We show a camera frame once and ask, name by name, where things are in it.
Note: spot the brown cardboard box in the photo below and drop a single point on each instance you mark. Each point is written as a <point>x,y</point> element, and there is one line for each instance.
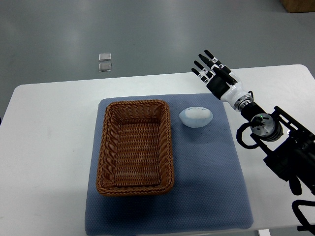
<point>298,6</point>

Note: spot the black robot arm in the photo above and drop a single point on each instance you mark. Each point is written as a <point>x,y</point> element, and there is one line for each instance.
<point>288,145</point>

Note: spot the brown wicker basket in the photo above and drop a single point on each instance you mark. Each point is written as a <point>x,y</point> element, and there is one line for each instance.
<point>135,157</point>

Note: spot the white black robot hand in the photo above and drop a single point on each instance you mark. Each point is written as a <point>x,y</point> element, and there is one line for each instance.
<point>222,85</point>

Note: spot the white table leg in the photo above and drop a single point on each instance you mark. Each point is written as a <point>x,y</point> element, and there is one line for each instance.
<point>264,232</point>

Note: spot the light blue plush toy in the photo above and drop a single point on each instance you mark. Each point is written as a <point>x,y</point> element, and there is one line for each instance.
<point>196,117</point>

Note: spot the upper metal floor plate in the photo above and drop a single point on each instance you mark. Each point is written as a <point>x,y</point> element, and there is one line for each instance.
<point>104,57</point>

